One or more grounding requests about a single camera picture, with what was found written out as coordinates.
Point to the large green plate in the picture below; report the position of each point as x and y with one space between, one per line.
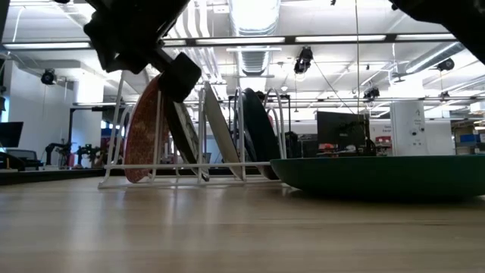
379 176

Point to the blue patterned plate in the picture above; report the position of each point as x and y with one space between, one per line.
219 129

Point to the white pillar with sign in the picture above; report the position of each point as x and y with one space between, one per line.
407 129

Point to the black background stand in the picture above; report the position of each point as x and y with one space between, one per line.
70 132

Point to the red chevron pattern plate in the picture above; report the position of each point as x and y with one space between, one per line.
142 132

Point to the red white sign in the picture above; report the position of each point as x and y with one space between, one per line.
383 142

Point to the black computer monitor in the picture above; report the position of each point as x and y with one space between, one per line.
341 129
10 133

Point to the black aluminium table frame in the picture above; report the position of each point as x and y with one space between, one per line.
38 176

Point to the olive leaf pattern plate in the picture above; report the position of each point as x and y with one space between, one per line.
183 132

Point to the black background robot arm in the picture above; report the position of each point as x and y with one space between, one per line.
57 149
89 151

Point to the dark blue glossy plate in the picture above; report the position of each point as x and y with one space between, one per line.
261 132

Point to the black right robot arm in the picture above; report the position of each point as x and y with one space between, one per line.
462 22

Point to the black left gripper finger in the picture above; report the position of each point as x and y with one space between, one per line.
180 77

